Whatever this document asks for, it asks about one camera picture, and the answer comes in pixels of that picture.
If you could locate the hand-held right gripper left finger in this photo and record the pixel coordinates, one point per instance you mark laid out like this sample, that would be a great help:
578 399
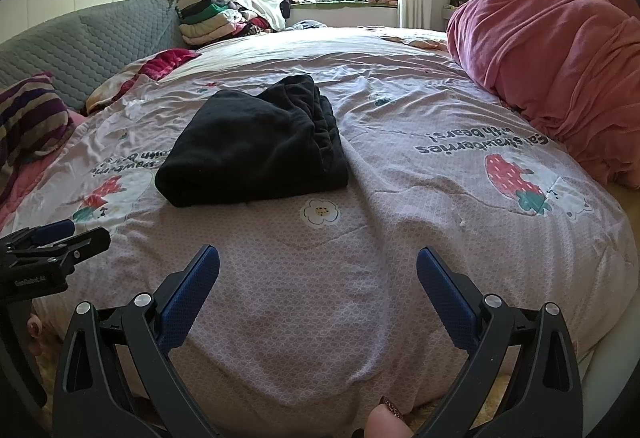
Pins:
185 303

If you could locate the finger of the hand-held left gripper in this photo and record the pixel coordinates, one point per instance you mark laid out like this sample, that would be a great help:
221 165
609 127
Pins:
50 230
85 243

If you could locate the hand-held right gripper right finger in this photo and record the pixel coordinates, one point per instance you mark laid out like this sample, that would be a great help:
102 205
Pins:
450 298

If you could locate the black sweater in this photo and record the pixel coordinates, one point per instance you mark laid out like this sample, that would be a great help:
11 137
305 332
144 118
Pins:
240 153

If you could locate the stack of folded clothes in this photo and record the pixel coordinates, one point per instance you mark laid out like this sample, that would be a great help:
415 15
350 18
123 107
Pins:
207 25

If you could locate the pile of mixed clothes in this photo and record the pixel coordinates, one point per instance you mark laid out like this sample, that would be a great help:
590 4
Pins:
252 20

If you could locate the person's left hand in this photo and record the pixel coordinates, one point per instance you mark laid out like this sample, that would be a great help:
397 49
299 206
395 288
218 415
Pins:
37 330

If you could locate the person's right hand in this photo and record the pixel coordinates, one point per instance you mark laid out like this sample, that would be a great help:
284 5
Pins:
387 423

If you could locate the beige fluffy rug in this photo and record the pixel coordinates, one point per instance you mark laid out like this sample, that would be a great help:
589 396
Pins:
47 370

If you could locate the pink printed quilt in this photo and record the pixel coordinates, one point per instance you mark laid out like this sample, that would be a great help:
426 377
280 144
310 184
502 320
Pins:
350 268

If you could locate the purple striped pillow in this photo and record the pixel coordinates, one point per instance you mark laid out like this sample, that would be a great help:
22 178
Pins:
30 118

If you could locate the grey quilted headboard cover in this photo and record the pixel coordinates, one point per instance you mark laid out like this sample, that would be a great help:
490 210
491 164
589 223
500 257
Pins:
90 43

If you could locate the magenta patterned blanket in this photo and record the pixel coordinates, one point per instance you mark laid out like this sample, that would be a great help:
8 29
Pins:
170 60

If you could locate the rolled pink duvet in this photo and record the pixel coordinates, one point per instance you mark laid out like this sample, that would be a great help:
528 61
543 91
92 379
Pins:
550 58

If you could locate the white bedside table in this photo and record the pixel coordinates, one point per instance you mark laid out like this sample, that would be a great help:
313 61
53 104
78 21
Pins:
452 18

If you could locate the small dark object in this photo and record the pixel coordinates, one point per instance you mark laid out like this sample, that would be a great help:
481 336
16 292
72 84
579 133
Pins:
285 11

